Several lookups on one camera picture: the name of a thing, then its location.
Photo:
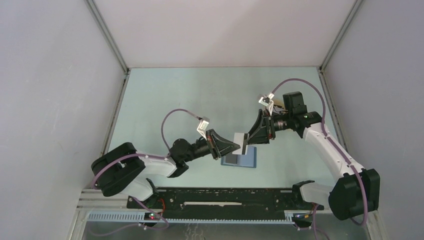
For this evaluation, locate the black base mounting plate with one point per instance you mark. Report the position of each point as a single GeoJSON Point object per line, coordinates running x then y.
{"type": "Point", "coordinates": [237, 212]}

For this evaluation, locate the controller board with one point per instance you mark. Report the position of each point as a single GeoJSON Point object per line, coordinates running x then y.
{"type": "Point", "coordinates": [302, 217]}
{"type": "Point", "coordinates": [152, 217]}

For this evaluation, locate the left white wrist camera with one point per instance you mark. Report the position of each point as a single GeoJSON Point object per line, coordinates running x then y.
{"type": "Point", "coordinates": [202, 126]}

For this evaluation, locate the beige oval tray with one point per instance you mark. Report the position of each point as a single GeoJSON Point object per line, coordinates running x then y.
{"type": "Point", "coordinates": [278, 108]}

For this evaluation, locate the black credit card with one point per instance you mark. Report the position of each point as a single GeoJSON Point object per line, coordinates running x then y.
{"type": "Point", "coordinates": [230, 160]}

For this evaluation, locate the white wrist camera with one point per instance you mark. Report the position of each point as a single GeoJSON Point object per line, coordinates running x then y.
{"type": "Point", "coordinates": [267, 101]}
{"type": "Point", "coordinates": [202, 126]}

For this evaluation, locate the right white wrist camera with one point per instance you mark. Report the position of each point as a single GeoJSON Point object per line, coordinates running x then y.
{"type": "Point", "coordinates": [267, 101]}

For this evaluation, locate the left controller board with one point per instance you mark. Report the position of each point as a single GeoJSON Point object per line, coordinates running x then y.
{"type": "Point", "coordinates": [152, 217]}

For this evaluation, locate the aluminium frame rail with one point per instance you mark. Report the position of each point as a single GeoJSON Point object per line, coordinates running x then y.
{"type": "Point", "coordinates": [170, 198]}

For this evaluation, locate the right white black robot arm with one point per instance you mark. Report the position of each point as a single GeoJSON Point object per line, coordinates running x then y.
{"type": "Point", "coordinates": [356, 190]}

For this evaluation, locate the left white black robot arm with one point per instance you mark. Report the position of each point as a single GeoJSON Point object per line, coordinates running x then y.
{"type": "Point", "coordinates": [124, 170]}

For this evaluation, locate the right controller board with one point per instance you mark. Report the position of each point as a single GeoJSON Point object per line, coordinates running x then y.
{"type": "Point", "coordinates": [302, 217]}

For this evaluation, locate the blue card holder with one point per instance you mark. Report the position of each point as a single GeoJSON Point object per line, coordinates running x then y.
{"type": "Point", "coordinates": [246, 161]}

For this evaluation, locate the white striped credit card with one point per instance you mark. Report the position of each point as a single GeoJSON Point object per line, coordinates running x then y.
{"type": "Point", "coordinates": [241, 140]}

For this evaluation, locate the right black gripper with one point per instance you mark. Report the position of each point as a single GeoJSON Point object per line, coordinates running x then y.
{"type": "Point", "coordinates": [263, 129]}

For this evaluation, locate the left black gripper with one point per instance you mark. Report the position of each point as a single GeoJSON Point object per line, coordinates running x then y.
{"type": "Point", "coordinates": [219, 146]}

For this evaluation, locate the white cable duct strip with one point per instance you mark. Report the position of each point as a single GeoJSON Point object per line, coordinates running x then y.
{"type": "Point", "coordinates": [139, 217]}

